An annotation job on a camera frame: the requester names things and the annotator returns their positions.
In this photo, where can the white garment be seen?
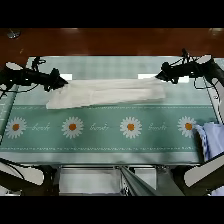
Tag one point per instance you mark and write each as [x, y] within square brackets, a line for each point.
[106, 93]

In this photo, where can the light blue garment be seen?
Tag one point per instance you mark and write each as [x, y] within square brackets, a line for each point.
[213, 140]

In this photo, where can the silver frame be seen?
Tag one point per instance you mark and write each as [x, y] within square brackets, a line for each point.
[100, 180]

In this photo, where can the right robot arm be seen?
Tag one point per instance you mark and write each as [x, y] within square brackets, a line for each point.
[200, 68]

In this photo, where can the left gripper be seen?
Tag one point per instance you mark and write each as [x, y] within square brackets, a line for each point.
[53, 80]

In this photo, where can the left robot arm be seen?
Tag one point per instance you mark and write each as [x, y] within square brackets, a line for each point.
[20, 76]

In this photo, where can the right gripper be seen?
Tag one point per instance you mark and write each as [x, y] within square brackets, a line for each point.
[170, 73]

